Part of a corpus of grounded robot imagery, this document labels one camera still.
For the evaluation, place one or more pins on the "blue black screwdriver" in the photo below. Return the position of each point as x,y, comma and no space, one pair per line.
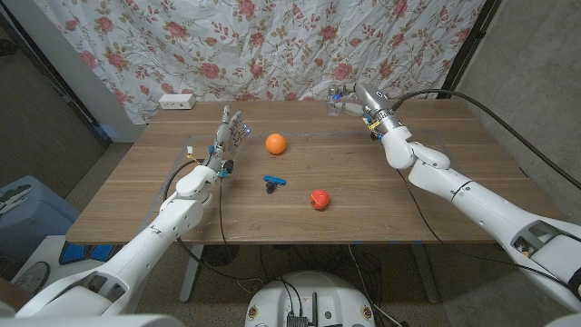
274,181

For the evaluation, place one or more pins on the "black round floor base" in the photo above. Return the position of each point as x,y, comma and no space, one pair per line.
221,255

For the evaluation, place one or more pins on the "grey table leg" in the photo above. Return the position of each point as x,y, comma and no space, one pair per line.
190,272
426,272

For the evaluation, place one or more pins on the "white mat with blue shapes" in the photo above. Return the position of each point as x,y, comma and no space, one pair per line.
43,247

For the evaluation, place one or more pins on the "blue storage bin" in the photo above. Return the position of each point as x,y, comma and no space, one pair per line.
36,222

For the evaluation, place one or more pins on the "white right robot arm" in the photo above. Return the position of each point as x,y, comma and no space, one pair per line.
476,200

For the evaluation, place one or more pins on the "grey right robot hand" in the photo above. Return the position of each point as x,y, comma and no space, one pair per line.
374,102

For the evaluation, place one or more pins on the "black backdrop stand pole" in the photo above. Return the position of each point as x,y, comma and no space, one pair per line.
469,45

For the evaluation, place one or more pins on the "white robot torso base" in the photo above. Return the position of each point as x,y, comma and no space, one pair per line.
308,295

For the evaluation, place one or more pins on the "floral backdrop cloth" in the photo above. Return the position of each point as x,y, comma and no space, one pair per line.
272,45

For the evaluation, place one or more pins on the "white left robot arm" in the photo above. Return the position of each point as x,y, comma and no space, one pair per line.
172,220

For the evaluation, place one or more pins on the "red apple-shaped object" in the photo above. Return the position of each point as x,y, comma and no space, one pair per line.
320,199

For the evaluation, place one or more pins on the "orange fruit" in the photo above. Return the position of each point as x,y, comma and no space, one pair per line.
276,144

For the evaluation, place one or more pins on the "clear glass salt shaker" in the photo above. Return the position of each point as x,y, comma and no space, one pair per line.
332,108

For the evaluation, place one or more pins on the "white power strip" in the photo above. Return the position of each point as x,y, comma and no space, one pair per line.
177,101

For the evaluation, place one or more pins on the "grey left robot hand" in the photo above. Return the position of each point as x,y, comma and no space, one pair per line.
224,141

